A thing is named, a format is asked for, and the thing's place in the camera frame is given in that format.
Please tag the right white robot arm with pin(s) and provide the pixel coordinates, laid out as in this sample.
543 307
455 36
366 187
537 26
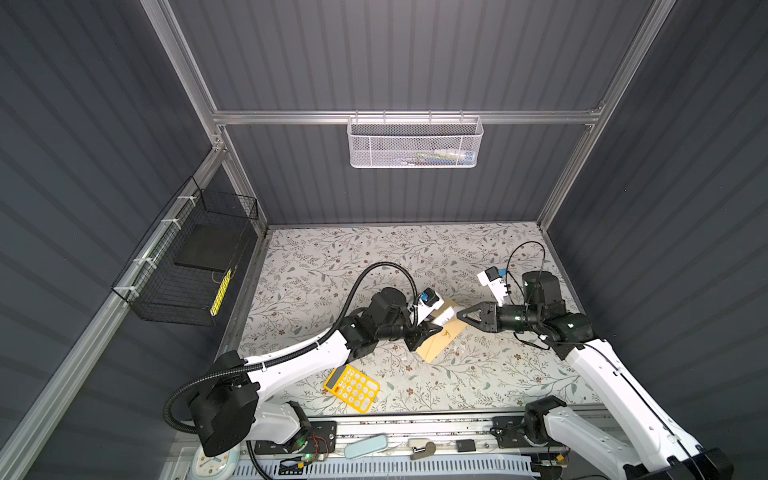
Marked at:
657 447

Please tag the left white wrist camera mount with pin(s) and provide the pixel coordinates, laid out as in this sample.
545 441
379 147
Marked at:
428 303

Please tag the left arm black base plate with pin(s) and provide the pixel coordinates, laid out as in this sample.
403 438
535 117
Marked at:
320 438

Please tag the black wire basket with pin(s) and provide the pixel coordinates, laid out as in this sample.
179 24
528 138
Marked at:
175 276

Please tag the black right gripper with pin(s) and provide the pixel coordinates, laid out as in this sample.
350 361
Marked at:
487 316

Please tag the light blue eraser case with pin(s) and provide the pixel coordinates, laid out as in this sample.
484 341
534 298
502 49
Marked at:
366 447

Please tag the manila paper envelope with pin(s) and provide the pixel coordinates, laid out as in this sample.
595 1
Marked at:
432 347

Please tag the small black square block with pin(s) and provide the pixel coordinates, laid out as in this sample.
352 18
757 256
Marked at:
465 445

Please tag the white analog clock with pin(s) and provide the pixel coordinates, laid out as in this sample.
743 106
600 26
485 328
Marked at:
218 467

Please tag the white wire mesh basket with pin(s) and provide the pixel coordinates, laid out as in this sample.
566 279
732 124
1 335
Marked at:
376 142

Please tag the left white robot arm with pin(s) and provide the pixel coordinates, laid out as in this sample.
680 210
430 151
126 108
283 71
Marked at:
239 406

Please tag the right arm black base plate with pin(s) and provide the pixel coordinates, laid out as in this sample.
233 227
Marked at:
515 431

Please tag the white glue stick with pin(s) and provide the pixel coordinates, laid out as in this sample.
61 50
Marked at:
443 315

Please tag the pens in white basket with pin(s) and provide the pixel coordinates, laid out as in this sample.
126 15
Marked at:
449 158

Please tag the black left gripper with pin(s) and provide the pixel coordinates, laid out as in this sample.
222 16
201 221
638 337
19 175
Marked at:
419 334

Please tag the small metal latch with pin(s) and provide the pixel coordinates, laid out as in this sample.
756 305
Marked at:
421 449

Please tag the white slotted cable duct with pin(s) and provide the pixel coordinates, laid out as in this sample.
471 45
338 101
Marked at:
393 467

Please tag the yellow calculator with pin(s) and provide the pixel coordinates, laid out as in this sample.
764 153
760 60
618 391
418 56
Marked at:
355 389

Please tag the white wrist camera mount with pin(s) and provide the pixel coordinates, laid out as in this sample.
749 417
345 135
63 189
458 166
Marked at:
494 279
428 303

